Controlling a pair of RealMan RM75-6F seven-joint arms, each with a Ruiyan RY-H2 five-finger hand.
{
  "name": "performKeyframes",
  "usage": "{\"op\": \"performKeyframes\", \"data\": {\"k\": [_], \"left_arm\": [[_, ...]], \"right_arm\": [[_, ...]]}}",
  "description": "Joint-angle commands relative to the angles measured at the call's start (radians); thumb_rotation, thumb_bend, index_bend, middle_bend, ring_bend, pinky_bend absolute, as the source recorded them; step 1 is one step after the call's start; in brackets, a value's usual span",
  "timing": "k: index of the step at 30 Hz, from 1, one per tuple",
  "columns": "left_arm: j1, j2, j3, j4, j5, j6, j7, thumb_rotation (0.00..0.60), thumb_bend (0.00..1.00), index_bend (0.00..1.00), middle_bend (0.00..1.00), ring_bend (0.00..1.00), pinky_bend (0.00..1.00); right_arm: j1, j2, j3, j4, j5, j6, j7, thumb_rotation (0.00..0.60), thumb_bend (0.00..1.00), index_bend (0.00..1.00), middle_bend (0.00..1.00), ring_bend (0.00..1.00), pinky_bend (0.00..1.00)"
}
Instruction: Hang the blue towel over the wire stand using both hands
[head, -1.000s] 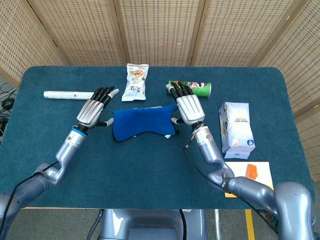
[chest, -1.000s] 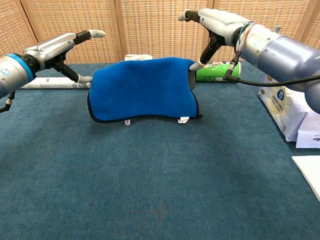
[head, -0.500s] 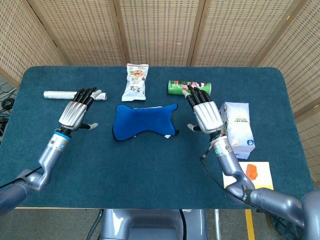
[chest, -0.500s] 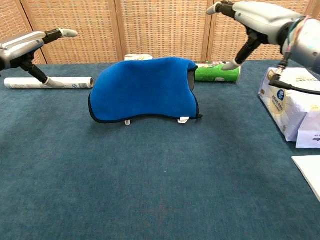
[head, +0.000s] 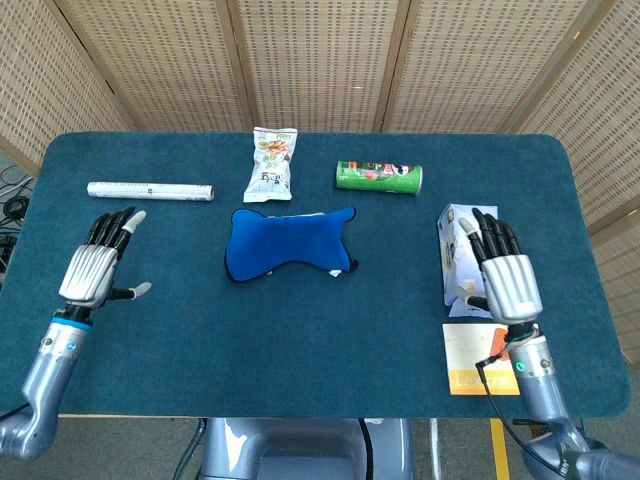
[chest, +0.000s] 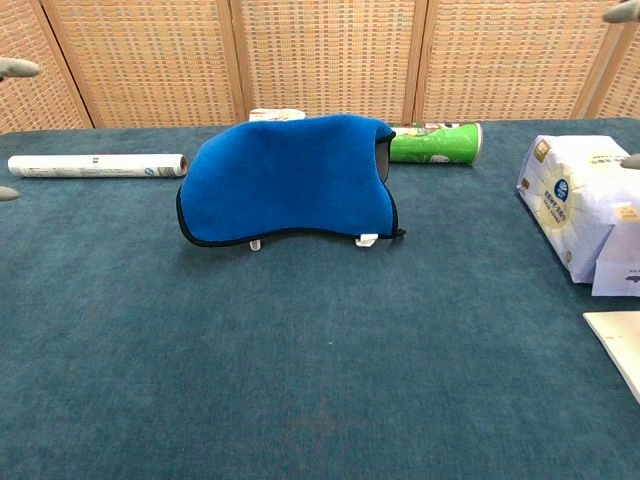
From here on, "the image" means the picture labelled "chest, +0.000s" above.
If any white wire drying rack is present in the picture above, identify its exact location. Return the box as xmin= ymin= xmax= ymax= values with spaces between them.
xmin=248 ymin=232 xmax=377 ymax=251

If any teal felt table cover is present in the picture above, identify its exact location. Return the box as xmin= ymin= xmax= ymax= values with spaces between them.
xmin=0 ymin=117 xmax=640 ymax=480

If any green chips can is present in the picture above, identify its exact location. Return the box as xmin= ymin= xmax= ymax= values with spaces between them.
xmin=388 ymin=121 xmax=484 ymax=168

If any woven folding screen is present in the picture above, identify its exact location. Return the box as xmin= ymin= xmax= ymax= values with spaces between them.
xmin=0 ymin=0 xmax=640 ymax=134

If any white snack bag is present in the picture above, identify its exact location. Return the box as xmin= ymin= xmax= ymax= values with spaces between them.
xmin=248 ymin=107 xmax=306 ymax=123

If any white cling film roll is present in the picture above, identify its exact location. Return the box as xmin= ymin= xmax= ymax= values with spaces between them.
xmin=7 ymin=153 xmax=190 ymax=179

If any large white tissue pack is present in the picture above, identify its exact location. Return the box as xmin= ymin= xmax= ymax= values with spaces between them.
xmin=516 ymin=133 xmax=640 ymax=285

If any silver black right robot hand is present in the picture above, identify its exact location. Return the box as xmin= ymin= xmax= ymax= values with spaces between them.
xmin=602 ymin=0 xmax=640 ymax=171

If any blue microfibre towel black trim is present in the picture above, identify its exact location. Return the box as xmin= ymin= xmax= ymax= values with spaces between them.
xmin=175 ymin=113 xmax=407 ymax=249

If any white paper sheet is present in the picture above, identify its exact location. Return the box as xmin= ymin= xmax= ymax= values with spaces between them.
xmin=582 ymin=310 xmax=640 ymax=405

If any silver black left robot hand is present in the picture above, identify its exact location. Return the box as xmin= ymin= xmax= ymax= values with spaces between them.
xmin=0 ymin=57 xmax=40 ymax=203

